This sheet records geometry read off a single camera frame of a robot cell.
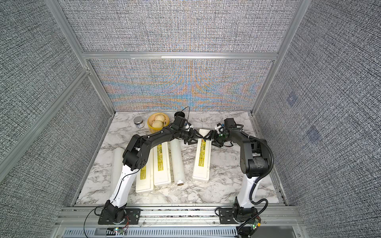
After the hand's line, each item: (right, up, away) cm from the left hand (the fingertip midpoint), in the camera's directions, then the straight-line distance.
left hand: (205, 139), depth 94 cm
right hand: (+1, +2, +1) cm, 3 cm away
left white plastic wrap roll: (-52, -14, -7) cm, 55 cm away
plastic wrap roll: (-17, -12, -6) cm, 22 cm away
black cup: (-17, +18, +17) cm, 30 cm away
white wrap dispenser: (-2, -11, -10) cm, 15 cm away
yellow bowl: (-34, +12, +13) cm, 38 cm away
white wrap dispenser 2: (-34, -18, -16) cm, 42 cm away
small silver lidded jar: (-46, +11, +12) cm, 49 cm away
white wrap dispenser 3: (-25, -15, -13) cm, 32 cm away
